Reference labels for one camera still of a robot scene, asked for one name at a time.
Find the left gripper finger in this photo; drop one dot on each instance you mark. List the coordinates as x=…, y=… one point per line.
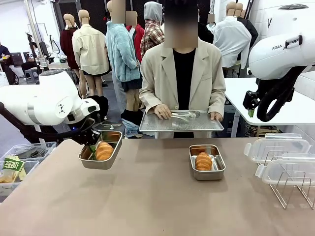
x=93, y=152
x=82, y=145

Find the grey metal pole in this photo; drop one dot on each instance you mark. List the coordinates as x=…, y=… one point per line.
x=31, y=24

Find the mannequin with white collar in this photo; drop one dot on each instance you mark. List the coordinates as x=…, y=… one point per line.
x=211, y=25

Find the black camera tripod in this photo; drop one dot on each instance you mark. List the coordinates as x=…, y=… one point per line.
x=30, y=37

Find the black monitor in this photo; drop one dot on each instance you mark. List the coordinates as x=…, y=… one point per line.
x=27, y=58
x=16, y=59

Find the clear plastic locking lid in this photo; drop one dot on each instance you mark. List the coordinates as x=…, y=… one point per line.
x=275, y=147
x=283, y=169

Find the mannequin in maroon dress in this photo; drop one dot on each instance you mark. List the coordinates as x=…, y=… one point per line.
x=67, y=46

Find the mannequin in plaid hooded shirt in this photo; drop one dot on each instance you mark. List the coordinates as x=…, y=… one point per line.
x=151, y=34

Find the perforated metal baking tray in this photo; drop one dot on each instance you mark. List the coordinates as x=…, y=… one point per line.
x=182, y=124

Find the person's left forearm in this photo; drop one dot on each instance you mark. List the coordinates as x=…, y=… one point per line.
x=217, y=100

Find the white work table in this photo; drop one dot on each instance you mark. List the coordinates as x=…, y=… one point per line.
x=233, y=93

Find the dark stool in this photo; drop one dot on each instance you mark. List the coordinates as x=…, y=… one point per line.
x=229, y=118

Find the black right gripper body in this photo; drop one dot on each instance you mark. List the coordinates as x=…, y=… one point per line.
x=251, y=100

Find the person's left hand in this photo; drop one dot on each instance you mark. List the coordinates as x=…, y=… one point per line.
x=216, y=116

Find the mannequin in black jacket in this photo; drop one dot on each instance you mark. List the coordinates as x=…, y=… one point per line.
x=251, y=30

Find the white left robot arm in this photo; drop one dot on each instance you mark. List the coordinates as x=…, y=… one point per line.
x=37, y=103

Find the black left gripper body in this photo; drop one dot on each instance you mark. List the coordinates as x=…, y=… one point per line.
x=87, y=137

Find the rectangular stainless steel container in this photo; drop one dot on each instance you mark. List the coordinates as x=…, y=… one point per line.
x=98, y=164
x=209, y=175

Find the clear bin with grey packets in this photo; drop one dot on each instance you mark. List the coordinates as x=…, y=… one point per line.
x=50, y=146

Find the wooden slatted crate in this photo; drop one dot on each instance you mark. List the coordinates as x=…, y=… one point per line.
x=261, y=131

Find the crumpled blue jeans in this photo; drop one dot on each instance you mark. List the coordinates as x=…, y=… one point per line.
x=130, y=129

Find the mannequin in black coat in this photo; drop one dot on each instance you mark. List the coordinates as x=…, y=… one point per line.
x=205, y=34

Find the golden croissant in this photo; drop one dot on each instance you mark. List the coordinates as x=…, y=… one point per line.
x=104, y=151
x=203, y=161

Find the person's right forearm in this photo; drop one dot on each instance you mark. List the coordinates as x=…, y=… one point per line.
x=147, y=100

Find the clear bin with snacks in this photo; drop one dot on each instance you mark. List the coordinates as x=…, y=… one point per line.
x=30, y=167

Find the mannequin in red jacket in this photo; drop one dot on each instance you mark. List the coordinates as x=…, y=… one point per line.
x=137, y=37

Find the green label snack bag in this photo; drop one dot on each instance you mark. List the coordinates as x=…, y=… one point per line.
x=12, y=164

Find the mannequin in cream jacket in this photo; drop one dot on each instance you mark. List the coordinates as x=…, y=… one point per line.
x=89, y=51

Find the person in beige blazer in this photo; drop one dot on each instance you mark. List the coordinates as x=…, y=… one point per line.
x=182, y=73

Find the black leg warmers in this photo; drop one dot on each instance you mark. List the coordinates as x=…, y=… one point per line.
x=102, y=104

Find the grey packets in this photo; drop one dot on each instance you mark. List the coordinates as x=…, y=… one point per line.
x=32, y=153

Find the silver metal tongs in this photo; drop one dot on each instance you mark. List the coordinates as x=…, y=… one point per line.
x=187, y=115

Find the person's right hand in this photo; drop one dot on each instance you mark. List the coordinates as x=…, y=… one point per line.
x=163, y=111

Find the grey stool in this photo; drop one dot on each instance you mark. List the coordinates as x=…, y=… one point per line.
x=30, y=73

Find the mannequin in blue fleece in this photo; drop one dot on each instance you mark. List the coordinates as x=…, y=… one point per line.
x=120, y=56

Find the metal mannequin base plate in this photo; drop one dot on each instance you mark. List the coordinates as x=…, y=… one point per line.
x=110, y=126

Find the seated person in dark shirt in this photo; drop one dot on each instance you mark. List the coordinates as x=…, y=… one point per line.
x=5, y=52

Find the mannequin in white shirt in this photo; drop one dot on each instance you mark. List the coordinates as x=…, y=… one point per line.
x=231, y=41

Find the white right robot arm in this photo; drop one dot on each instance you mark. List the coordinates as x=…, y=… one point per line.
x=270, y=61

